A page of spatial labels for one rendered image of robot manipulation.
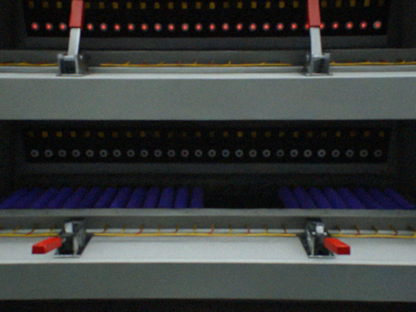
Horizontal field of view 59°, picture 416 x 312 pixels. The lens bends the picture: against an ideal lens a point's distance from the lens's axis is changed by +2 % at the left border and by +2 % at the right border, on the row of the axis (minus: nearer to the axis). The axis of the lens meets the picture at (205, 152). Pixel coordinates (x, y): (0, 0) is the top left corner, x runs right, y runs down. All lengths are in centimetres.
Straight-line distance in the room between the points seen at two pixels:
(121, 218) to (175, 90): 16
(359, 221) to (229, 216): 15
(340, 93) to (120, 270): 30
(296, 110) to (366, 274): 18
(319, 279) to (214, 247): 11
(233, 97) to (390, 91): 16
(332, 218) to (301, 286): 9
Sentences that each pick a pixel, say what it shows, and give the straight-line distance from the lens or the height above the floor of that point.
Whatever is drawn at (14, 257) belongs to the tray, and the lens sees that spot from 45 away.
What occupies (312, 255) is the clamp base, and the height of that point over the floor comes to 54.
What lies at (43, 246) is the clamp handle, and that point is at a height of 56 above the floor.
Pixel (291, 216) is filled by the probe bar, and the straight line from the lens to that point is 44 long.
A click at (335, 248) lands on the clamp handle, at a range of 35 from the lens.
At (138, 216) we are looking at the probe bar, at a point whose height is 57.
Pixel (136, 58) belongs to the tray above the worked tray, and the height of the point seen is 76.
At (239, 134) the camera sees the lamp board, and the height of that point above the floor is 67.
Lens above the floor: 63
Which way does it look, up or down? 2 degrees up
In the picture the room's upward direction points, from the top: straight up
